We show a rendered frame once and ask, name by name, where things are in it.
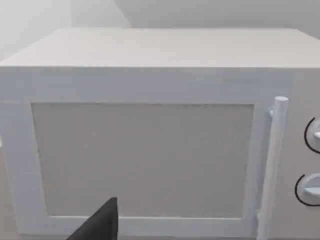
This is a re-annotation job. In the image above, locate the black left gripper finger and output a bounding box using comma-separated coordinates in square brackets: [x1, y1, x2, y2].
[66, 196, 119, 240]

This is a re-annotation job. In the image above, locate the pale microwave door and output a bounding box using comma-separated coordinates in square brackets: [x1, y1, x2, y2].
[0, 66, 296, 237]

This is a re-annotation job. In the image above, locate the pale microwave oven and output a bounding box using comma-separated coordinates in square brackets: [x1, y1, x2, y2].
[0, 27, 320, 240]

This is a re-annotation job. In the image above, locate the pale round microwave knob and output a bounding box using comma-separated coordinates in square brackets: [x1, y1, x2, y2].
[303, 116, 320, 154]
[294, 172, 320, 207]

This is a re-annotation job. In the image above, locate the pale microwave door handle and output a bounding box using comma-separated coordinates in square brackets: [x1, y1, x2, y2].
[255, 96, 289, 240]

